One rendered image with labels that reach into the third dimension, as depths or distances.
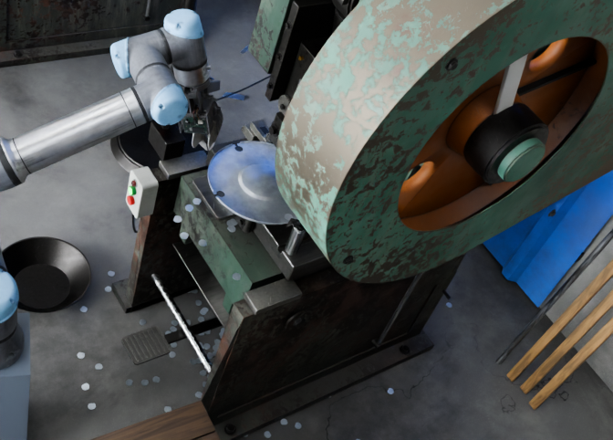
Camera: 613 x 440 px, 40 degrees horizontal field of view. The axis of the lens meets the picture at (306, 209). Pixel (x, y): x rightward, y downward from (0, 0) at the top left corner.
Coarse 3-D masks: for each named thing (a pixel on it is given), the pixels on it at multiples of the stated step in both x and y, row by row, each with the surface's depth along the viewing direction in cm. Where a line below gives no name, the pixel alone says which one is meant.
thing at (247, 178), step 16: (240, 144) 222; (256, 144) 223; (272, 144) 224; (224, 160) 216; (240, 160) 218; (256, 160) 219; (272, 160) 221; (208, 176) 210; (224, 176) 212; (240, 176) 213; (256, 176) 214; (272, 176) 216; (224, 192) 209; (240, 192) 210; (256, 192) 211; (272, 192) 212; (240, 208) 206; (256, 208) 208; (272, 208) 209; (288, 208) 211; (272, 224) 205
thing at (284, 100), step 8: (304, 40) 194; (312, 40) 194; (320, 40) 195; (304, 48) 193; (312, 48) 192; (320, 48) 193; (296, 56) 196; (304, 56) 193; (312, 56) 191; (296, 64) 196; (304, 64) 194; (296, 72) 197; (304, 72) 195; (288, 80) 201; (296, 80) 198; (288, 88) 202; (296, 88) 199; (280, 96) 204; (288, 96) 202; (280, 104) 204; (288, 104) 201; (280, 112) 205; (280, 120) 203; (272, 128) 205; (280, 128) 204; (272, 136) 208
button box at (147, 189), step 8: (144, 168) 228; (136, 176) 225; (144, 176) 226; (152, 176) 227; (144, 184) 224; (152, 184) 225; (128, 192) 233; (144, 192) 225; (152, 192) 227; (136, 200) 229; (144, 200) 228; (152, 200) 230; (136, 208) 231; (144, 208) 231; (152, 208) 233; (136, 216) 232; (136, 232) 249
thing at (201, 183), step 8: (192, 184) 209; (200, 184) 208; (208, 184) 209; (200, 192) 207; (208, 192) 207; (216, 192) 208; (208, 200) 206; (216, 200) 206; (208, 208) 205; (216, 208) 204; (224, 208) 205; (216, 216) 203; (224, 216) 203; (232, 216) 205; (240, 224) 217; (248, 224) 217; (248, 232) 219
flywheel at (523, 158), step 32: (512, 64) 144; (544, 64) 165; (480, 96) 157; (512, 96) 153; (544, 96) 173; (576, 96) 180; (448, 128) 160; (480, 128) 156; (512, 128) 153; (544, 128) 156; (576, 128) 184; (416, 160) 163; (448, 160) 170; (480, 160) 157; (512, 160) 154; (544, 160) 187; (416, 192) 173; (448, 192) 182; (480, 192) 189; (416, 224) 181; (448, 224) 185
